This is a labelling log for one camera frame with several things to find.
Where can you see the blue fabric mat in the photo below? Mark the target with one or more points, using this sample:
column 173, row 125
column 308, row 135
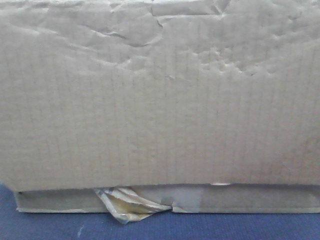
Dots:
column 16, row 225

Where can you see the brown cardboard box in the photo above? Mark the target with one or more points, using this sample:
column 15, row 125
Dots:
column 135, row 107

